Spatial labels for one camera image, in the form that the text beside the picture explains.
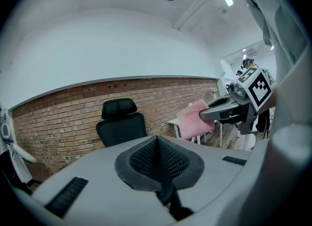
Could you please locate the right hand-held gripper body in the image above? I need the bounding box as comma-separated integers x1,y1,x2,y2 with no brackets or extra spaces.
225,67,274,135

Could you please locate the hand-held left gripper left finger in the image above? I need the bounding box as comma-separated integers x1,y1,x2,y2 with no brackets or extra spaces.
114,136,164,204

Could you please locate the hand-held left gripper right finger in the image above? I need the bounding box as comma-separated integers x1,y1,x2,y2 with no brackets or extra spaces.
157,136,205,205

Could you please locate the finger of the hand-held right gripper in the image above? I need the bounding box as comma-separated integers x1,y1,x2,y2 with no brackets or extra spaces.
199,102,245,122
207,94,238,109

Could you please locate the pink cloth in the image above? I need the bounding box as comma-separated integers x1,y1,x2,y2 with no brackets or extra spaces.
175,98,215,141

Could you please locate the black mesh office chair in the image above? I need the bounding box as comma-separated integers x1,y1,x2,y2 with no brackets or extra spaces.
95,97,148,148

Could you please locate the person's right forearm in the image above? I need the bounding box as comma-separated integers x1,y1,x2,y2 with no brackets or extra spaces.
259,47,312,113

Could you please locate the white table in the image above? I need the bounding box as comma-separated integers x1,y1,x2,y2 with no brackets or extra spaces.
168,118,223,148

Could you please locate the white ceiling pipe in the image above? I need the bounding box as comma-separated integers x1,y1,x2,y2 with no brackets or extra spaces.
173,0,220,31

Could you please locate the white equipment stand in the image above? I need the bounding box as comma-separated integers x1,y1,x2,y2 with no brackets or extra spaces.
0,103,39,187

